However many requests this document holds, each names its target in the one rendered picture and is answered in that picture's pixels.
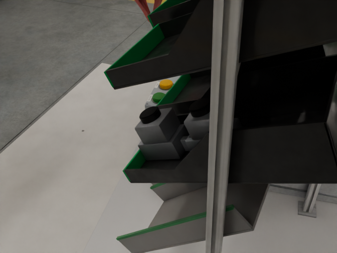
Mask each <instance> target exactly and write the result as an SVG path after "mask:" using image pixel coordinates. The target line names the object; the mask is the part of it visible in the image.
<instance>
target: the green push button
mask: <svg viewBox="0 0 337 253"><path fill-rule="evenodd" d="M164 96H165V94H164V93H162V92H158V93H155V94H154V95H153V96H152V99H153V101H154V102H156V103H159V102H160V100H161V99H162V98H163V97H164Z"/></svg>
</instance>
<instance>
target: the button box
mask: <svg viewBox="0 0 337 253"><path fill-rule="evenodd" d="M179 78H180V76H176V77H172V78H167V79H168V80H171V81H172V82H173V85H174V84H175V82H176V81H177V80H178V79H179ZM162 80H164V79H162ZM162 80H158V82H157V83H156V85H155V87H154V89H153V91H152V93H151V94H150V96H149V98H148V100H147V102H146V103H145V109H147V108H149V107H152V106H156V105H157V104H158V103H156V102H154V101H153V99H152V96H153V95H154V94H155V93H158V92H162V93H164V94H166V93H167V92H168V91H169V90H170V89H162V88H160V85H159V83H160V82H161V81H162Z"/></svg>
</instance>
